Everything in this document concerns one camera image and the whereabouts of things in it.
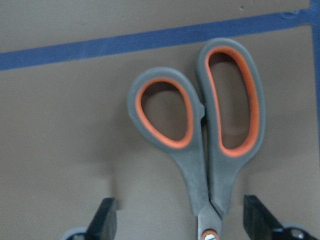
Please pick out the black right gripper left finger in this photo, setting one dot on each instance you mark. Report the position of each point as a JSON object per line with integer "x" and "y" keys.
{"x": 104, "y": 223}

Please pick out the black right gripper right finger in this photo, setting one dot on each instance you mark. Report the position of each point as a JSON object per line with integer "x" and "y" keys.
{"x": 260, "y": 224}

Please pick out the grey orange scissors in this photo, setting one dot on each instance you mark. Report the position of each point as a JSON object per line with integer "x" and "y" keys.
{"x": 208, "y": 167}

